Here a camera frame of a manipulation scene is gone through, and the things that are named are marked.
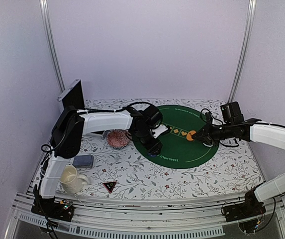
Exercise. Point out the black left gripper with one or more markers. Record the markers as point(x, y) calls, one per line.
point(152, 148)

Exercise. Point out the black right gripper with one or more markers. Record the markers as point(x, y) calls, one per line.
point(207, 138)

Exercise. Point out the orange big blind button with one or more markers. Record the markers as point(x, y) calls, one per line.
point(190, 134)

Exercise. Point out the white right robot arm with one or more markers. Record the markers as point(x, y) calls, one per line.
point(254, 130)

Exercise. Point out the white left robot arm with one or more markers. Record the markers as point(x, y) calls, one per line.
point(138, 123)

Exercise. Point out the round green poker mat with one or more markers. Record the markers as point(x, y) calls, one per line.
point(178, 152)

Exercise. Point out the floral white table mat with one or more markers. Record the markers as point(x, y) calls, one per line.
point(232, 169)

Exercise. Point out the black triangular marker tag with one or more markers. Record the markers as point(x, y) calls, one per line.
point(110, 186)

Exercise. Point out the blue playing card deck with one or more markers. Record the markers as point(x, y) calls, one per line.
point(83, 161)

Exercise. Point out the cream ceramic mug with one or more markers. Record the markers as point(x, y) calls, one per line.
point(72, 182)

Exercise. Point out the aluminium poker chip case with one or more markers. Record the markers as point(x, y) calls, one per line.
point(72, 95)

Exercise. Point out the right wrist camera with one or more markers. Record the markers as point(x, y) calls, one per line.
point(206, 117)

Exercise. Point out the aluminium front rail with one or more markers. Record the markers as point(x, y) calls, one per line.
point(106, 218)

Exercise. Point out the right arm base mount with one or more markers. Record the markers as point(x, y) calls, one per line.
point(244, 210)

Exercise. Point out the right aluminium frame post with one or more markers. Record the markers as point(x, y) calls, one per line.
point(245, 43)

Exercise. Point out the aluminium frame post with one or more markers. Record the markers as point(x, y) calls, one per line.
point(245, 43)
point(50, 40)

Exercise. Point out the left aluminium frame post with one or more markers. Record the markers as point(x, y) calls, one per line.
point(50, 40)

